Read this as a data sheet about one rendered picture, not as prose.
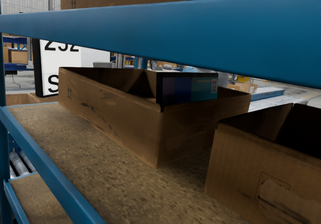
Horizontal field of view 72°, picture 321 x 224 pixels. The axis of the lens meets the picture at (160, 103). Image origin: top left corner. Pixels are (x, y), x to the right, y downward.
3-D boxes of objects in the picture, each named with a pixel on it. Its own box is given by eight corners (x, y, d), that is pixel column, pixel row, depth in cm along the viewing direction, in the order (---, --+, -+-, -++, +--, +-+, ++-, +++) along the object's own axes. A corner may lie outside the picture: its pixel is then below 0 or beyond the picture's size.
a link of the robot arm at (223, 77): (231, 90, 151) (235, 64, 147) (214, 91, 142) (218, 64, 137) (215, 86, 163) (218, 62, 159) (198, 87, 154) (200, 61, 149)
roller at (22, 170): (40, 189, 111) (44, 195, 114) (14, 148, 146) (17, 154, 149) (30, 196, 109) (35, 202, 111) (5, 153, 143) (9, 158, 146)
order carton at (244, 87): (248, 94, 409) (250, 85, 405) (233, 90, 429) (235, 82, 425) (256, 92, 437) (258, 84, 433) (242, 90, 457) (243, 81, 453)
